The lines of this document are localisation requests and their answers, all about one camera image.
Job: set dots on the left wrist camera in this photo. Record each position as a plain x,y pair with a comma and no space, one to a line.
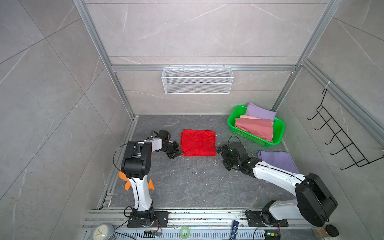
164,135

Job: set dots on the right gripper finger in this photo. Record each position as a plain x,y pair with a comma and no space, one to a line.
222,149
228,165

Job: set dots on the blue marker pen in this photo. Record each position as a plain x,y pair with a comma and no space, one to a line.
234,230

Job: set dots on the white analog clock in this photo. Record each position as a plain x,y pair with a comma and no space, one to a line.
103,232

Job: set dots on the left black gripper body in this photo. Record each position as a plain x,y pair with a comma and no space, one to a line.
171,149

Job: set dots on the purple folded t shirt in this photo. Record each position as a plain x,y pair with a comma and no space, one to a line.
278,160

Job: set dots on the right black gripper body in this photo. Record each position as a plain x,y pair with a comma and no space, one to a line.
227,156

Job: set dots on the green tape roll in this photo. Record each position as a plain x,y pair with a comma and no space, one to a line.
184,232

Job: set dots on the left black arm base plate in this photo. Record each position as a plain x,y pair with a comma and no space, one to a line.
148,220

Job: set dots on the pink folded t shirt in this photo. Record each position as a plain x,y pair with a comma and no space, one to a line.
258,127

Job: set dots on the brown jar black lid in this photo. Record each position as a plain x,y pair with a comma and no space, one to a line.
328,231

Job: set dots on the purple t shirt in basket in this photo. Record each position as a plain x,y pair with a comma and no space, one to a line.
260,113

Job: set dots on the green plastic basket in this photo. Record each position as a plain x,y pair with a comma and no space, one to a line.
239,112

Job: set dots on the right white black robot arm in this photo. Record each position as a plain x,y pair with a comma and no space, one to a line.
313,200

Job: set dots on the aluminium front rail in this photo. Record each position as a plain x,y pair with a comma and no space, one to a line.
194,219

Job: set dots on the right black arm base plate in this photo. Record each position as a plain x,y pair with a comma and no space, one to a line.
263,219

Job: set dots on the small green circuit device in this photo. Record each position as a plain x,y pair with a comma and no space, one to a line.
271,235

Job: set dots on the orange plush dolphin toy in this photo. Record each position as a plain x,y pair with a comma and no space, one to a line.
128,185

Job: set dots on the black wire hook rack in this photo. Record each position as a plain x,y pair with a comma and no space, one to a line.
348,146

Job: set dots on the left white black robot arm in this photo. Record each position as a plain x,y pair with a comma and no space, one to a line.
136,166

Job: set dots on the red t shirt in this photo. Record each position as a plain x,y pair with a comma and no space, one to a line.
198,143

